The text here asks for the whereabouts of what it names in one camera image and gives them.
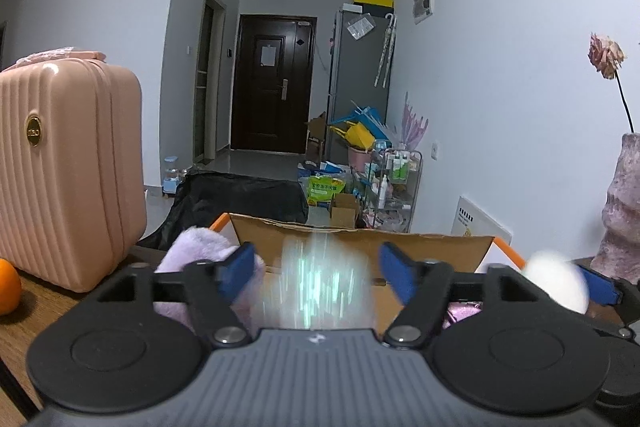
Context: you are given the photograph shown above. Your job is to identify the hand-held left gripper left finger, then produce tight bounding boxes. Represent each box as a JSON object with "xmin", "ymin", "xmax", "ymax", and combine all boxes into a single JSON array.
[{"xmin": 97, "ymin": 242, "xmax": 256, "ymax": 348}]

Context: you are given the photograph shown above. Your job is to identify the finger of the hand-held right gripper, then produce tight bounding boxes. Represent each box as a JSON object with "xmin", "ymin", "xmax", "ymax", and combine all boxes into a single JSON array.
[
  {"xmin": 579, "ymin": 266, "xmax": 640, "ymax": 309},
  {"xmin": 587, "ymin": 307, "xmax": 637, "ymax": 341}
]

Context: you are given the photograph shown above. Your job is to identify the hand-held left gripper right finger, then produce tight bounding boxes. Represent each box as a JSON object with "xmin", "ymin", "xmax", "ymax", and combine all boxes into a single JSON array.
[{"xmin": 378, "ymin": 242, "xmax": 543, "ymax": 350}]

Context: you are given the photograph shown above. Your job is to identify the orange cardboard box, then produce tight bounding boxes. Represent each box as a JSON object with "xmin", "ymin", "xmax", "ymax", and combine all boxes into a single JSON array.
[{"xmin": 207, "ymin": 212, "xmax": 528, "ymax": 333}]

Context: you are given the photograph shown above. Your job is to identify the white round puff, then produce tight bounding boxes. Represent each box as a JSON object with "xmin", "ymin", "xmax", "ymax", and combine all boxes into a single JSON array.
[{"xmin": 521, "ymin": 249, "xmax": 591, "ymax": 315}]

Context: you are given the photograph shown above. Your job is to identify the fluffy purple headband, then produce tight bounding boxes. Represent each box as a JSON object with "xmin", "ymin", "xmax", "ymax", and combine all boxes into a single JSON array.
[{"xmin": 155, "ymin": 227, "xmax": 266, "ymax": 333}]

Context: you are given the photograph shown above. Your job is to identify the purple satin scrunchie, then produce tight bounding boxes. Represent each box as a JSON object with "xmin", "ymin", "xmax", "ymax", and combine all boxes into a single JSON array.
[{"xmin": 442, "ymin": 302, "xmax": 483, "ymax": 325}]

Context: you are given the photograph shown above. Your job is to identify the black floor cover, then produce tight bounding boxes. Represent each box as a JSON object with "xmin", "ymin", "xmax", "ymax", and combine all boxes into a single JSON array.
[{"xmin": 137, "ymin": 171, "xmax": 310, "ymax": 250}]

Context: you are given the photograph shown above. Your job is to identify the pink textured vase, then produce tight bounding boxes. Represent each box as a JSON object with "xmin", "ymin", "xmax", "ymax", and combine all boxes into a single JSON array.
[{"xmin": 590, "ymin": 133, "xmax": 640, "ymax": 285}]

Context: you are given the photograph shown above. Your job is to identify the small open cardboard box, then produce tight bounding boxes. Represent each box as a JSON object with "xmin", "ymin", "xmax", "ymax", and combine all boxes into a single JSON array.
[{"xmin": 329, "ymin": 193, "xmax": 362, "ymax": 229}]

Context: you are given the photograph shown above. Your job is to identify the white leaning board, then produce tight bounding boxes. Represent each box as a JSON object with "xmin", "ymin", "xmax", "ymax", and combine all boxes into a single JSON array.
[{"xmin": 451, "ymin": 194, "xmax": 513, "ymax": 248}]

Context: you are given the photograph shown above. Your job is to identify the green yellow bag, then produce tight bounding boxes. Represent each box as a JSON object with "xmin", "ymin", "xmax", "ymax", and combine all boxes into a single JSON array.
[{"xmin": 306, "ymin": 174, "xmax": 346, "ymax": 208}]

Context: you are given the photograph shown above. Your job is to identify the blue water dispenser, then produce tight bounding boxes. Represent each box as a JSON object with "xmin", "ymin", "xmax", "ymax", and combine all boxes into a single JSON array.
[{"xmin": 161, "ymin": 155, "xmax": 182, "ymax": 196}]

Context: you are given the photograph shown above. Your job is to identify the pink bucket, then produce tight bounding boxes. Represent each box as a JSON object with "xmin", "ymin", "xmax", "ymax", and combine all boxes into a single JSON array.
[{"xmin": 347, "ymin": 144, "xmax": 376, "ymax": 172}]

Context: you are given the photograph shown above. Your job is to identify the purple feather bouquet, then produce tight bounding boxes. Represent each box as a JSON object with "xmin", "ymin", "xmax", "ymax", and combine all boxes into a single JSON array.
[{"xmin": 397, "ymin": 92, "xmax": 430, "ymax": 150}]

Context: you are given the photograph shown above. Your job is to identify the brown floor cardboard box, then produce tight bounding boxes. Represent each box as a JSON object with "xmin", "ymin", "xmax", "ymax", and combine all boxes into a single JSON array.
[{"xmin": 305, "ymin": 112, "xmax": 328, "ymax": 162}]

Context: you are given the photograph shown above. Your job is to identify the blue hangers bundle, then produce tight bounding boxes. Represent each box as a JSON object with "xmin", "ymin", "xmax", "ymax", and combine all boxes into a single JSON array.
[{"xmin": 327, "ymin": 104, "xmax": 391, "ymax": 142}]

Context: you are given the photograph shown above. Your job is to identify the dark brown door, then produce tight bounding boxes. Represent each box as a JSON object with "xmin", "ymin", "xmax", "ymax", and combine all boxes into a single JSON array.
[{"xmin": 230, "ymin": 13, "xmax": 318, "ymax": 155}]

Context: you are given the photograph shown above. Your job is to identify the pink ribbed suitcase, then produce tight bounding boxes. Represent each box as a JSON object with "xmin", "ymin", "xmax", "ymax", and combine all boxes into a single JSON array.
[{"xmin": 0, "ymin": 59, "xmax": 148, "ymax": 294}]

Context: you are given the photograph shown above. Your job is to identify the grey refrigerator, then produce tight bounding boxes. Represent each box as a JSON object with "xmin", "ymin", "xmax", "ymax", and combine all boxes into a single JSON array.
[{"xmin": 324, "ymin": 7, "xmax": 398, "ymax": 168}]

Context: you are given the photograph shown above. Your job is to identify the white folded umbrella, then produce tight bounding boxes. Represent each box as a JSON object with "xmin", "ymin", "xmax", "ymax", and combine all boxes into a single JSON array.
[{"xmin": 372, "ymin": 13, "xmax": 398, "ymax": 88}]

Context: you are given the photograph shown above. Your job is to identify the orange fruit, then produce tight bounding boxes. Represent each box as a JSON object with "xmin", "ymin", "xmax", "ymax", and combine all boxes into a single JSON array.
[{"xmin": 0, "ymin": 258, "xmax": 23, "ymax": 317}]

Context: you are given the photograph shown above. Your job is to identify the dried pink roses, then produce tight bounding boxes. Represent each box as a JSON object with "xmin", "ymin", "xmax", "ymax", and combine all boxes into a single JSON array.
[{"xmin": 587, "ymin": 0, "xmax": 640, "ymax": 134}]

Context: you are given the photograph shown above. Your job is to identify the clear plastic bag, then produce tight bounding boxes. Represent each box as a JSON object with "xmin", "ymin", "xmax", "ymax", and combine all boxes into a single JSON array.
[{"xmin": 346, "ymin": 14, "xmax": 376, "ymax": 40}]

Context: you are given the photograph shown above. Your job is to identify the pink cloth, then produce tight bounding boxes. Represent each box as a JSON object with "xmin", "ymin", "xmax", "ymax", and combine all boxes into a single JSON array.
[{"xmin": 2, "ymin": 47, "xmax": 107, "ymax": 70}]

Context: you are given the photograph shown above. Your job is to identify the wire trolley with bottles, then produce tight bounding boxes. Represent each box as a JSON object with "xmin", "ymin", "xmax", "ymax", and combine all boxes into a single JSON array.
[{"xmin": 362, "ymin": 147, "xmax": 423, "ymax": 233}]

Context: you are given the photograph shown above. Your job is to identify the side door frame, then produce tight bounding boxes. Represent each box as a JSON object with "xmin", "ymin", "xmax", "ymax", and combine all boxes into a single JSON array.
[{"xmin": 192, "ymin": 0, "xmax": 227, "ymax": 165}]

